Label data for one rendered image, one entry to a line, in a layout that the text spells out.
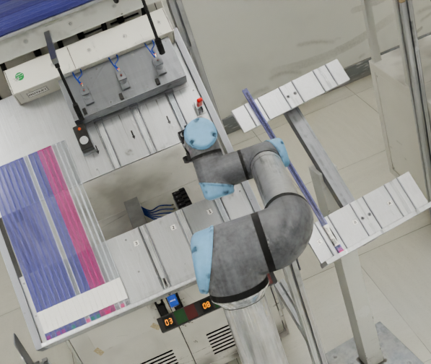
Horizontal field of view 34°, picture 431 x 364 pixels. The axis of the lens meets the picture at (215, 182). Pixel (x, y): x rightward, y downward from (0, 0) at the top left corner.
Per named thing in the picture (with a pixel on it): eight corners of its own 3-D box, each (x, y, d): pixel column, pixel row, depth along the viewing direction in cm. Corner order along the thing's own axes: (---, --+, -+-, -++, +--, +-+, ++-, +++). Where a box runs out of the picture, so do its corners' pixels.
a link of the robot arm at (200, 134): (190, 155, 164) (179, 120, 164) (189, 161, 175) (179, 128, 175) (223, 145, 165) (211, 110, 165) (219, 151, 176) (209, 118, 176)
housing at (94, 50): (177, 51, 216) (174, 29, 202) (25, 113, 211) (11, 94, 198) (167, 29, 218) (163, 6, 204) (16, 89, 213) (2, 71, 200)
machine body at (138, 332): (294, 346, 258) (250, 214, 225) (115, 427, 252) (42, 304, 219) (239, 248, 313) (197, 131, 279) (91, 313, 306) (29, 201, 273)
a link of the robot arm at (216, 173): (249, 187, 165) (234, 142, 166) (203, 201, 165) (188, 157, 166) (249, 188, 173) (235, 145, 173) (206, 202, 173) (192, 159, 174)
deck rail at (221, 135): (276, 248, 199) (278, 245, 193) (270, 251, 199) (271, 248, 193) (177, 36, 216) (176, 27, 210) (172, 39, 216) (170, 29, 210)
